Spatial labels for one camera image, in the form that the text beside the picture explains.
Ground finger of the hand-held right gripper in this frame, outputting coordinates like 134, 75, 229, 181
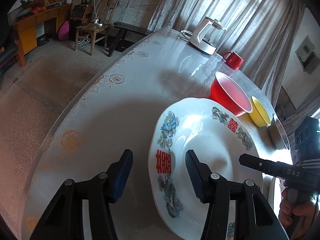
239, 153, 278, 178

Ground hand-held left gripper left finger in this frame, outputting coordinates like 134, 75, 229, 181
30, 149, 133, 240

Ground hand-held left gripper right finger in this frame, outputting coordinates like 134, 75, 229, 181
185, 149, 290, 240

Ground white plate with dragon print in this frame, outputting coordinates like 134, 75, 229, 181
148, 97, 264, 240

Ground metal bowl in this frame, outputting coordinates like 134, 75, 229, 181
268, 114, 291, 151

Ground yellow bowl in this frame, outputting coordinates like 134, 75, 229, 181
248, 96, 272, 127

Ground person's right hand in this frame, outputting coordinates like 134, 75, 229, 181
278, 188, 320, 233

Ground grey side curtain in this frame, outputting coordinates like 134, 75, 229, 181
280, 91, 320, 134

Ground red plastic bowl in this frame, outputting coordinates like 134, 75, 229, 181
209, 71, 253, 117

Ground red mug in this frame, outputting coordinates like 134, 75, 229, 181
222, 51, 244, 70

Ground white glass electric kettle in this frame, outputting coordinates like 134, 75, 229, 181
181, 16, 228, 56

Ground dark wooden bench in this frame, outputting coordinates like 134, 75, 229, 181
107, 22, 153, 57

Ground grey window curtain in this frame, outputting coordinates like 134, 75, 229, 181
147, 0, 308, 108

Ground pink bag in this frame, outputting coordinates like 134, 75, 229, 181
58, 20, 70, 41

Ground small television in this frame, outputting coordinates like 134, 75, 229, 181
69, 4, 88, 38

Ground wooden chair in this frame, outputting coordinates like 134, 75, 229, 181
96, 0, 120, 48

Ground orange wooden desk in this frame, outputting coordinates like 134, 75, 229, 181
12, 4, 73, 67

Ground wall electrical panel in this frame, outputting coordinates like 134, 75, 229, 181
295, 35, 320, 75

